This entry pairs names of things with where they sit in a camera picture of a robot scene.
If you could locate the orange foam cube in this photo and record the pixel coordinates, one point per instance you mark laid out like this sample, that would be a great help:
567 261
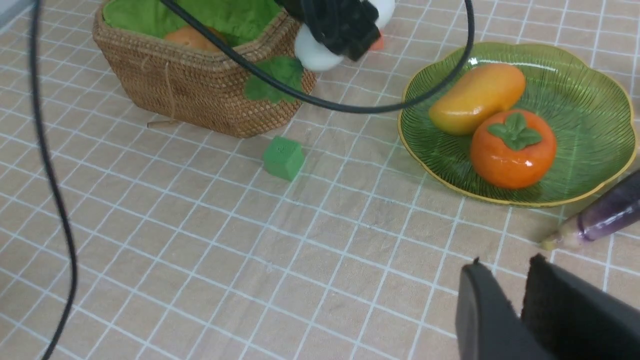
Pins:
379 44

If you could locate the orange persimmon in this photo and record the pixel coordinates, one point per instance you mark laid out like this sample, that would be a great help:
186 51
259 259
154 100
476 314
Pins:
513 149

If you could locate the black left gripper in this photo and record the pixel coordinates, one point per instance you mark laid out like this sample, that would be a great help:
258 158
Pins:
346 28

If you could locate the yellow orange mango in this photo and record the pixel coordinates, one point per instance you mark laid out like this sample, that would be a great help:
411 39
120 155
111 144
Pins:
477 95

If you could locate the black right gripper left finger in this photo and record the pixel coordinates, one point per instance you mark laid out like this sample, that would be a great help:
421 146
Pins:
486 325

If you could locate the green foam cube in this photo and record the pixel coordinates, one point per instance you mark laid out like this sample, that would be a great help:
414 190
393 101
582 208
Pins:
283 158

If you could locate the purple eggplant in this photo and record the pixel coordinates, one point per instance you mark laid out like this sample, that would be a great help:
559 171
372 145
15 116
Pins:
616 209

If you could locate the green glass leaf plate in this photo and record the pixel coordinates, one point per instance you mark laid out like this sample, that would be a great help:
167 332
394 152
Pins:
590 113

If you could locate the beige checked tablecloth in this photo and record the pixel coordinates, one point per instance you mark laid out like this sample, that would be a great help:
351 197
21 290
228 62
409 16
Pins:
188 250

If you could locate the woven wicker basket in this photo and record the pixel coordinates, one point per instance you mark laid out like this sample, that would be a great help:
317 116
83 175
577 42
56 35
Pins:
203 87

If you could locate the orange round vegetable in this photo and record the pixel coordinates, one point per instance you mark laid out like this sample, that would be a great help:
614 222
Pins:
189 37

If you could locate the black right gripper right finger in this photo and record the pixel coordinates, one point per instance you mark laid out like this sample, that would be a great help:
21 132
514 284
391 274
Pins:
574 320

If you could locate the white radish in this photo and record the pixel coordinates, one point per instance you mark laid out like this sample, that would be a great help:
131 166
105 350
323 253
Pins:
317 59

